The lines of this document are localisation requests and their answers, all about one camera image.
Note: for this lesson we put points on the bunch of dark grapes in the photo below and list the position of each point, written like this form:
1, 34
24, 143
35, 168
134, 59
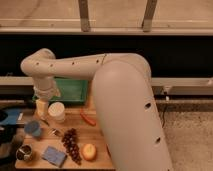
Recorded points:
70, 142

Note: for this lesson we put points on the yellow apple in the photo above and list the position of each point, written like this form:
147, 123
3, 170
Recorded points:
89, 152

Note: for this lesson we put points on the metal fork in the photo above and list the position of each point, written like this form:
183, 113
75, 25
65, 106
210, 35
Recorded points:
53, 130

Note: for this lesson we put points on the orange carrot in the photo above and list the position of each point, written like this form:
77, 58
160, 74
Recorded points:
87, 119

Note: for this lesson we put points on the white cup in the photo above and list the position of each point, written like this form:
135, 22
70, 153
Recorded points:
57, 111

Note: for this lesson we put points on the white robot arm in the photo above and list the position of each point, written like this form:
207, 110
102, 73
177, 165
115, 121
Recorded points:
123, 99

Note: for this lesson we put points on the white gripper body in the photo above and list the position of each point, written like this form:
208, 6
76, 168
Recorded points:
46, 88

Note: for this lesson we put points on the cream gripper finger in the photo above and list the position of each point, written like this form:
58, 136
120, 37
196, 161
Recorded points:
42, 108

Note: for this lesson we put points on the metal cup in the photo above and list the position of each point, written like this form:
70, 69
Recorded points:
24, 153

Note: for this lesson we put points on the green plastic tray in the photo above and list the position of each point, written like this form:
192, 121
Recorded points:
72, 91

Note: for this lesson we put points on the blue sponge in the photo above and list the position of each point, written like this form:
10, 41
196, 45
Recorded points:
54, 156

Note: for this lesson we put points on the blue cup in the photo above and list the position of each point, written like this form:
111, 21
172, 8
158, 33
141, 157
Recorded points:
33, 129

